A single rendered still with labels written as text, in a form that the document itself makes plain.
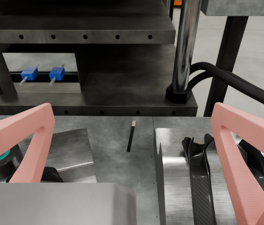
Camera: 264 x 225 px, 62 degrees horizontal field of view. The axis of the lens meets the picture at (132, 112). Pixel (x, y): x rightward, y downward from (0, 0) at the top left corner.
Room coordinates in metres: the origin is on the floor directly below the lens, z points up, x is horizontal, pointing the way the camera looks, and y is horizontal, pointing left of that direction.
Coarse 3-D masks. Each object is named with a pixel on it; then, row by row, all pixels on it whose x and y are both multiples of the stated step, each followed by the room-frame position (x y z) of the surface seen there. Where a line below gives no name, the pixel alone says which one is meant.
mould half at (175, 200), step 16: (160, 128) 0.47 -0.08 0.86; (176, 128) 0.47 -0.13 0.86; (160, 144) 0.34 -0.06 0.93; (176, 144) 0.34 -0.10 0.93; (160, 160) 0.32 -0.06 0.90; (176, 160) 0.29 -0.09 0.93; (208, 160) 0.29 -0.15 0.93; (160, 176) 0.30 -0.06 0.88; (176, 176) 0.26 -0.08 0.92; (160, 192) 0.28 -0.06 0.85; (176, 192) 0.24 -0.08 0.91; (224, 192) 0.24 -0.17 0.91; (160, 208) 0.25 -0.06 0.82; (176, 208) 0.21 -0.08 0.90; (192, 208) 0.21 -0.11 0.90; (224, 208) 0.21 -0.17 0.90; (176, 224) 0.19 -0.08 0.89; (192, 224) 0.19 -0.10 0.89; (224, 224) 0.19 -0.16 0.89
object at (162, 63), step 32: (0, 64) 1.06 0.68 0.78; (96, 64) 1.06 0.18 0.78; (128, 64) 1.06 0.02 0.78; (160, 64) 1.06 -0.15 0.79; (0, 96) 0.76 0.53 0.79; (32, 96) 0.76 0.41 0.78; (64, 96) 0.76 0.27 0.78; (96, 96) 0.76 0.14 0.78; (128, 96) 0.75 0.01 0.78; (160, 96) 0.75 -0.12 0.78; (192, 96) 0.75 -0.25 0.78
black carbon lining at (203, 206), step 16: (192, 144) 0.35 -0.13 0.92; (208, 144) 0.33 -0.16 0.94; (240, 144) 0.34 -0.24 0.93; (192, 160) 0.34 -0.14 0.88; (256, 160) 0.30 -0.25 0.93; (192, 176) 0.27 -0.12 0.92; (208, 176) 0.26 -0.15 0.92; (256, 176) 0.27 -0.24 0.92; (192, 192) 0.24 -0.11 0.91; (208, 192) 0.24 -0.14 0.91; (208, 208) 0.21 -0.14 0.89; (208, 224) 0.19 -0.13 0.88
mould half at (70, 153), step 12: (72, 132) 0.40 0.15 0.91; (84, 132) 0.40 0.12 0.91; (24, 144) 0.36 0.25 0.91; (60, 144) 0.36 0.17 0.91; (72, 144) 0.36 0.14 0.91; (84, 144) 0.36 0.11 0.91; (48, 156) 0.33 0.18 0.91; (60, 156) 0.33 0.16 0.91; (72, 156) 0.33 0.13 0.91; (84, 156) 0.33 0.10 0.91; (60, 168) 0.29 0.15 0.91; (72, 168) 0.30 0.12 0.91; (84, 168) 0.30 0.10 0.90; (0, 180) 0.26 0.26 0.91; (72, 180) 0.29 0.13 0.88; (84, 180) 0.29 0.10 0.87; (96, 180) 0.29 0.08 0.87
